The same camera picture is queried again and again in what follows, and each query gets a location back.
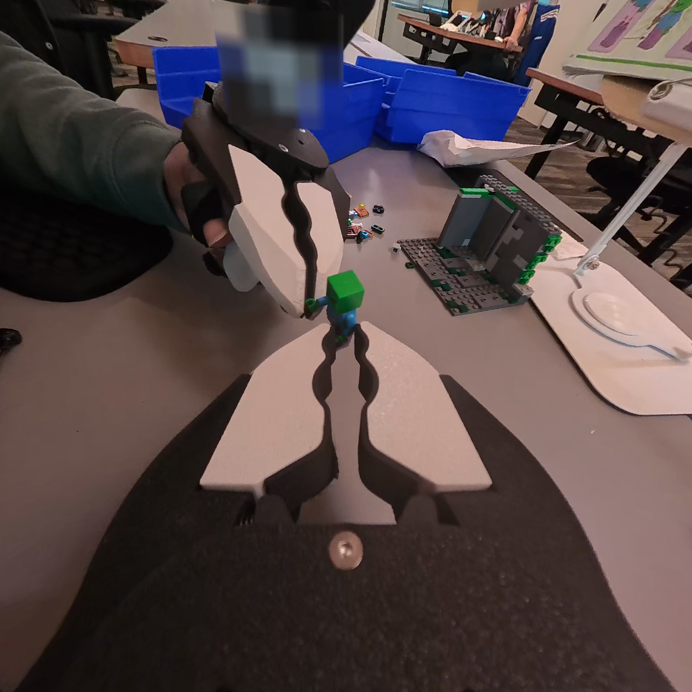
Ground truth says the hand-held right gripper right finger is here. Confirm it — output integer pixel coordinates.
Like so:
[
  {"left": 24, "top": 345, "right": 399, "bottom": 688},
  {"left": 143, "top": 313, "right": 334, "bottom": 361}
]
[{"left": 354, "top": 320, "right": 494, "bottom": 524}]

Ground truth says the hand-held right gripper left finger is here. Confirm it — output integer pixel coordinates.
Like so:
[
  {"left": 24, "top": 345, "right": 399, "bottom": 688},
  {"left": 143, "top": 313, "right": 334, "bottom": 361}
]
[{"left": 199, "top": 323, "right": 341, "bottom": 524}]

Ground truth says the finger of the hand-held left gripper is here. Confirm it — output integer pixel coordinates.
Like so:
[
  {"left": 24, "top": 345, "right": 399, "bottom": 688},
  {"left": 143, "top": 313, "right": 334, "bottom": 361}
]
[
  {"left": 226, "top": 143, "right": 320, "bottom": 320},
  {"left": 293, "top": 181, "right": 347, "bottom": 303}
]

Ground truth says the green headed toy minifigure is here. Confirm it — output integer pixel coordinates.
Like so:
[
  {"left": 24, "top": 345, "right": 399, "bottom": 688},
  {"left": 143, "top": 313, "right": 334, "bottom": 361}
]
[{"left": 303, "top": 269, "right": 364, "bottom": 347}]

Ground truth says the person's left forearm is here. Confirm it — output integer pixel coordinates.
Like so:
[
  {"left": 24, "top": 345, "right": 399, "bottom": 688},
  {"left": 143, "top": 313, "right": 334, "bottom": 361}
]
[{"left": 0, "top": 30, "right": 185, "bottom": 229}]

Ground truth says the person's left hand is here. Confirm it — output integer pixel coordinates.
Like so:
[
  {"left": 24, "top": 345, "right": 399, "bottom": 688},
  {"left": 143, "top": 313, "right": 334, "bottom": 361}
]
[{"left": 163, "top": 142, "right": 234, "bottom": 249}]

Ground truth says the scatter of small loose bricks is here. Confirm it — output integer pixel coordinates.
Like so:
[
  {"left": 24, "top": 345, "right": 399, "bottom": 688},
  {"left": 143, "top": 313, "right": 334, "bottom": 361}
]
[{"left": 343, "top": 201, "right": 389, "bottom": 245}]

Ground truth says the grey brick building model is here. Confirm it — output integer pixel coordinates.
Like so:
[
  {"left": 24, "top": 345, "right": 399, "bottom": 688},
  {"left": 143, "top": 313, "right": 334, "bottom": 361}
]
[{"left": 397, "top": 173, "right": 563, "bottom": 318}]

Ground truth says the white crumpled paper bag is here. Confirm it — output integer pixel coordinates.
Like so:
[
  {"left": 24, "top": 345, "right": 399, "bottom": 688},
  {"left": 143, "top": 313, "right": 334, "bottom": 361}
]
[{"left": 416, "top": 129, "right": 580, "bottom": 170}]

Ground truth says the wooden top office table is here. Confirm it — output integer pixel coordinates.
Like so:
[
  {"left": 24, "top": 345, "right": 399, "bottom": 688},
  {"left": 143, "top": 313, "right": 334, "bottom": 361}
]
[
  {"left": 397, "top": 13, "right": 525, "bottom": 64},
  {"left": 525, "top": 67, "right": 677, "bottom": 180},
  {"left": 114, "top": 0, "right": 218, "bottom": 72}
]

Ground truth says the white rounded board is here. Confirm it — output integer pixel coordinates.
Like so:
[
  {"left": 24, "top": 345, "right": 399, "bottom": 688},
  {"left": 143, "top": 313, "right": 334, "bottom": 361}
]
[{"left": 529, "top": 238, "right": 692, "bottom": 417}]

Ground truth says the black office chair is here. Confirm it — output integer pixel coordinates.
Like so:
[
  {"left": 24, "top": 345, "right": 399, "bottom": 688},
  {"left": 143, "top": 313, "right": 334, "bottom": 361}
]
[
  {"left": 16, "top": 0, "right": 163, "bottom": 99},
  {"left": 586, "top": 154, "right": 692, "bottom": 230}
]

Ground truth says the brick set cardboard box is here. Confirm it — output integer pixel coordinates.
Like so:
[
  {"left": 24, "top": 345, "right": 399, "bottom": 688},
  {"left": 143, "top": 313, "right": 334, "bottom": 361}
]
[{"left": 562, "top": 0, "right": 692, "bottom": 144}]

